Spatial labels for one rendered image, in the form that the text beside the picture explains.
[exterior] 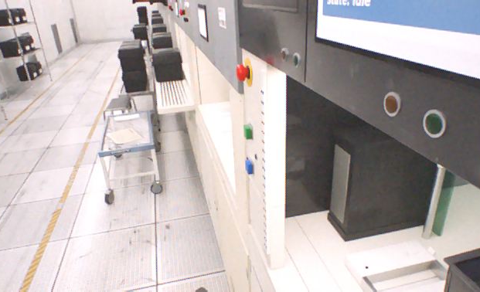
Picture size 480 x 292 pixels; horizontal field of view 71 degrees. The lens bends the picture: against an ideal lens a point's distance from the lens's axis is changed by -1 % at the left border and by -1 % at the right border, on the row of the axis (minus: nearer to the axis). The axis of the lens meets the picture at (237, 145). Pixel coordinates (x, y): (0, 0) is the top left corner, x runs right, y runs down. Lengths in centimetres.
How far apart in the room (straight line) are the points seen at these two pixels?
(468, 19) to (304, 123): 73
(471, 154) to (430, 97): 5
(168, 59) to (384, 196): 247
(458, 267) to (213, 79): 184
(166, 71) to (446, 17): 297
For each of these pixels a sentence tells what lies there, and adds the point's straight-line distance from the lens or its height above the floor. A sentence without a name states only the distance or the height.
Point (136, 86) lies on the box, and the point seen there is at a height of 54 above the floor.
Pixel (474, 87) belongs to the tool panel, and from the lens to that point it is 26.
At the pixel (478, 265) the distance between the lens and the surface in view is 70.
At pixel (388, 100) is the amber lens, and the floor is 143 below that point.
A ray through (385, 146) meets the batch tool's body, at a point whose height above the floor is 115.
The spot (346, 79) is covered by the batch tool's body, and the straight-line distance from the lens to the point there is 39.
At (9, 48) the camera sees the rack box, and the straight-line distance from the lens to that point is 712.
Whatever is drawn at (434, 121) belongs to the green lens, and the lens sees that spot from 29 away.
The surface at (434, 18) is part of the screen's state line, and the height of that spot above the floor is 150.
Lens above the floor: 153
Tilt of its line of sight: 25 degrees down
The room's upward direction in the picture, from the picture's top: 3 degrees counter-clockwise
